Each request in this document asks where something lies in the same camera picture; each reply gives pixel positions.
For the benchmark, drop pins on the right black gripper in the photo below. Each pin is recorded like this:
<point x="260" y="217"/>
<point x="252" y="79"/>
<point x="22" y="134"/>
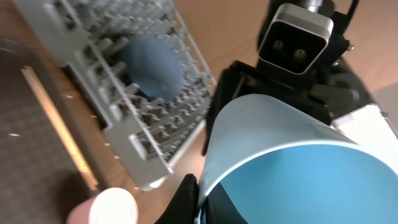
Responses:
<point x="313" y="92"/>

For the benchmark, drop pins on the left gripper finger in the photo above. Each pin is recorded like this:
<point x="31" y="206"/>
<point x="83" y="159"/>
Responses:
<point x="182" y="208"/>

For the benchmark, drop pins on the pink white cup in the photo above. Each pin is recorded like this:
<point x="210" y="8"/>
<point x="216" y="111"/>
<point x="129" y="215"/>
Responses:
<point x="111" y="206"/>

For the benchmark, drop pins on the small blue cup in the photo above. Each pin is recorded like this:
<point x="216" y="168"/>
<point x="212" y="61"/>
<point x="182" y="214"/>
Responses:
<point x="268" y="162"/>

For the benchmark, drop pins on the dark blue plate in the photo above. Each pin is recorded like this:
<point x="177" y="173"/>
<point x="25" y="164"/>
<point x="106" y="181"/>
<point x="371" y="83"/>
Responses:
<point x="153" y="65"/>

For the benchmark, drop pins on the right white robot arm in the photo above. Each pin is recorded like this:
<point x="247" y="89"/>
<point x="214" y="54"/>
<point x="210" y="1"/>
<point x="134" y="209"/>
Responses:
<point x="358" y="96"/>

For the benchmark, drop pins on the grey dishwasher rack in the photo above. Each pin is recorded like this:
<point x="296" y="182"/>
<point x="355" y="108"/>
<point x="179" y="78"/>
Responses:
<point x="148" y="134"/>

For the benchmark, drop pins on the left wooden chopstick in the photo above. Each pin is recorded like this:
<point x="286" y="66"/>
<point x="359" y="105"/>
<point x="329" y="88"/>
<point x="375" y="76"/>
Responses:
<point x="60" y="127"/>

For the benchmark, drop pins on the dark brown serving tray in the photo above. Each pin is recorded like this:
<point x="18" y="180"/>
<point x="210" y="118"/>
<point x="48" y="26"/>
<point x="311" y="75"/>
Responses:
<point x="40" y="183"/>

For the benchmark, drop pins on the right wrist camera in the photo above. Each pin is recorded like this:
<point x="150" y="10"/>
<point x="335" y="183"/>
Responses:
<point x="296" y="37"/>

